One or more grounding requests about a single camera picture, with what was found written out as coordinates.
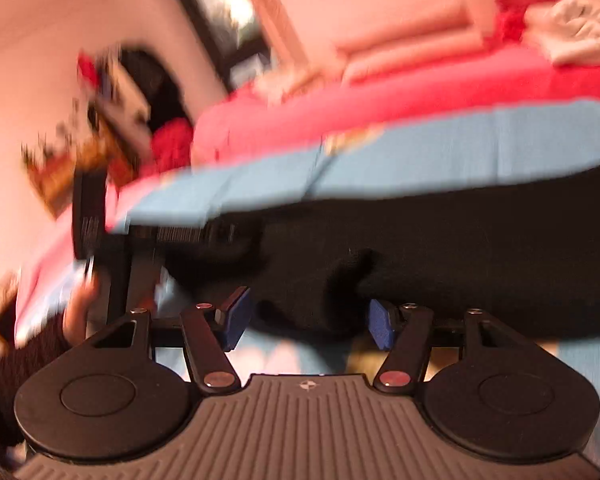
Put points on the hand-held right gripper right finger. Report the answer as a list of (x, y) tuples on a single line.
[(380, 322)]

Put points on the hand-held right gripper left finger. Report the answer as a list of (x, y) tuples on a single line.
[(232, 320)]

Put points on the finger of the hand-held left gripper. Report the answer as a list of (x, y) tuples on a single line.
[(180, 240)]

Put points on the black pants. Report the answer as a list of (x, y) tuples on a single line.
[(430, 250)]

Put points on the person's left forearm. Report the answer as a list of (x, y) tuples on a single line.
[(15, 380)]

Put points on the person's left hand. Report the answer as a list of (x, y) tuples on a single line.
[(80, 310)]

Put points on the red crumpled cloth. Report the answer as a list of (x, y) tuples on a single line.
[(172, 142)]

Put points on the dark hanging cloth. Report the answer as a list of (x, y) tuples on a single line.
[(152, 87)]

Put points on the blue floral blanket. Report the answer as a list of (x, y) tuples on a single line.
[(405, 150)]

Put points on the cream lace cloth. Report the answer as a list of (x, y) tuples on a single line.
[(285, 82)]

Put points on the pink bed sheet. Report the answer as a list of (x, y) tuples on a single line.
[(360, 100)]

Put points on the dark framed window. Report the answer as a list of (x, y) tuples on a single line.
[(220, 15)]

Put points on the pink patterned curtain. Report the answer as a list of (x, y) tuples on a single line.
[(280, 15)]

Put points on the red folded cloth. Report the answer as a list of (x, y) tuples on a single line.
[(517, 5)]

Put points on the cream folded blanket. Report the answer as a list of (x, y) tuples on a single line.
[(575, 30)]

